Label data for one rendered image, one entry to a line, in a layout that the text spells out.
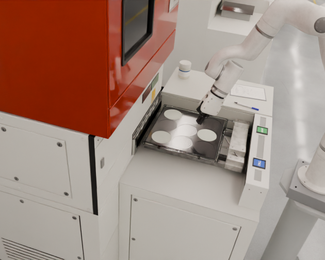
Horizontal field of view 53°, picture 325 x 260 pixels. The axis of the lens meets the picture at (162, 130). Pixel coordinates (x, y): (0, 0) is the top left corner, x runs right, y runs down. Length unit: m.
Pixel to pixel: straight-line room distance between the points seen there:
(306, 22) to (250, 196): 0.71
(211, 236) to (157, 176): 0.37
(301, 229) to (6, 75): 1.47
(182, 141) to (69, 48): 0.84
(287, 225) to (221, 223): 0.44
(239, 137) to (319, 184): 0.44
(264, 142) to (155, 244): 0.74
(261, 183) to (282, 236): 0.54
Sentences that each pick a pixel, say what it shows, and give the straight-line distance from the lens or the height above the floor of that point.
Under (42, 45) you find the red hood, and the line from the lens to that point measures 1.03.
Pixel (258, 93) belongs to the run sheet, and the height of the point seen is 0.97.
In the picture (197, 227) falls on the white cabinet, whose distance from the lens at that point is 1.56.
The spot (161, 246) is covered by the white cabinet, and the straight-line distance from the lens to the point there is 1.75.
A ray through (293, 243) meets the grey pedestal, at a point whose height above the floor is 0.49.
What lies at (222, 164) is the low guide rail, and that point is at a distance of 1.62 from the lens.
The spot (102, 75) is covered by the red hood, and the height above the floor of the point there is 1.45.
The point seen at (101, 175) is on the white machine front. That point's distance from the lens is 1.26.
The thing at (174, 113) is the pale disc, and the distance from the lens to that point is 1.81.
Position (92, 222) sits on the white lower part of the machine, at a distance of 1.44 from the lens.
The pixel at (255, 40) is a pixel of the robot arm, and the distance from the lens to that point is 1.42.
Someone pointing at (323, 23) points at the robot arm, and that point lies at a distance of 1.29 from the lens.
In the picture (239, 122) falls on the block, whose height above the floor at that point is 0.91.
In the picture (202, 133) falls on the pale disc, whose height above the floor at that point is 0.90.
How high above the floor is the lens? 1.90
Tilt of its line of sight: 37 degrees down
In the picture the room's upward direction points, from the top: 6 degrees clockwise
